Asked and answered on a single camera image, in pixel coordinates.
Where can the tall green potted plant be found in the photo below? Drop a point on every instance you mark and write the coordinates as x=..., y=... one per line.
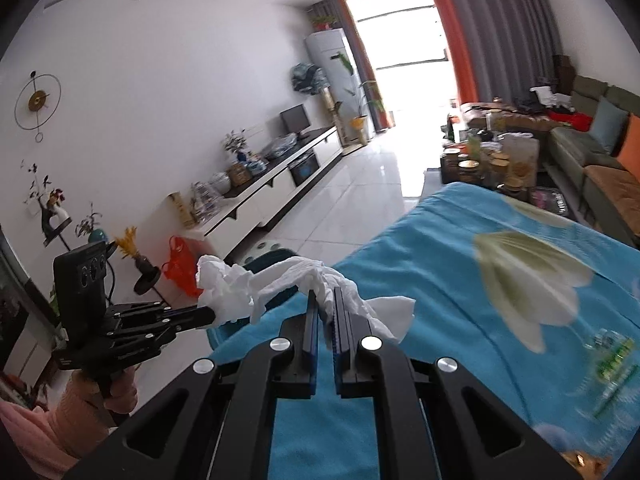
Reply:
x=357, y=90

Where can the blue grey cushion far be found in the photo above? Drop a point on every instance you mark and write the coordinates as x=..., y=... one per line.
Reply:
x=608, y=124

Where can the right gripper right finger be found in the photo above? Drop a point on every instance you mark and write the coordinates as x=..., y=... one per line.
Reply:
x=434, y=420

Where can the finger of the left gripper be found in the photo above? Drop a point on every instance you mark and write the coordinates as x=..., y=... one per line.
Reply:
x=188, y=318

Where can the grey orange curtain right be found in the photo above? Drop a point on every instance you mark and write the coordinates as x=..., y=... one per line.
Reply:
x=500, y=48

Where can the white tissue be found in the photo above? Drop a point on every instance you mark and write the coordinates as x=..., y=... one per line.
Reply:
x=233, y=292

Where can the blue floral tablecloth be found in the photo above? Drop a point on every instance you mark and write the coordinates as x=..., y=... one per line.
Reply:
x=510, y=291

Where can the gold wrapper near cup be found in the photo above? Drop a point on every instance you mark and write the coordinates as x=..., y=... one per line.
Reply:
x=590, y=467

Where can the orange cushion far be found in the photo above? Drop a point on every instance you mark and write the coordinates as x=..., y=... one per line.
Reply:
x=629, y=156

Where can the small black monitor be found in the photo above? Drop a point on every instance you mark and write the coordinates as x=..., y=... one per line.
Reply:
x=295, y=121

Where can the round wire wall clock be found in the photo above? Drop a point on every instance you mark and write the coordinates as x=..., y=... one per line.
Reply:
x=37, y=102

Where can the orange plastic bag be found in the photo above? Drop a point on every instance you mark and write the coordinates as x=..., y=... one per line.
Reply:
x=180, y=268

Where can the dark green sectional sofa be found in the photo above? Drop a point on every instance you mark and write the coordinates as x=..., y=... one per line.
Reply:
x=609, y=191

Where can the black metal plant stand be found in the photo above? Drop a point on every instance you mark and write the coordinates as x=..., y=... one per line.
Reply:
x=90, y=264

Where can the left window curtain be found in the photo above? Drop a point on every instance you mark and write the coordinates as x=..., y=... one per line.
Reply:
x=336, y=14

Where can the white standing air conditioner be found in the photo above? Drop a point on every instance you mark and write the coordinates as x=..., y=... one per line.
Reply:
x=321, y=47

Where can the white bathroom scale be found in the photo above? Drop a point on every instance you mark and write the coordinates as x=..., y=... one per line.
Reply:
x=261, y=248

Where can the cluttered coffee table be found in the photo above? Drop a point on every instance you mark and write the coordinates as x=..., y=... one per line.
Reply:
x=510, y=163

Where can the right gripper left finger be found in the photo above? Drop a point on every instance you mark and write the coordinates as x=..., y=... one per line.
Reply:
x=214, y=421

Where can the green clear snack wrapper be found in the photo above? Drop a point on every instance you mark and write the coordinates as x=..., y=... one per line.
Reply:
x=612, y=364

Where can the pink sleeve left forearm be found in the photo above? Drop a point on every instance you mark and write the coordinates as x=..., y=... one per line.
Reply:
x=52, y=442

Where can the left hand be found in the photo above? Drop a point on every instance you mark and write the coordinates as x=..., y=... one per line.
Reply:
x=119, y=401

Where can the teal plastic trash bin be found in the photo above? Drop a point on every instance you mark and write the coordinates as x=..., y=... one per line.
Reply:
x=217, y=335

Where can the white black tv cabinet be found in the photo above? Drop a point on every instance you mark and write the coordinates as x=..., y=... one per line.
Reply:
x=261, y=201

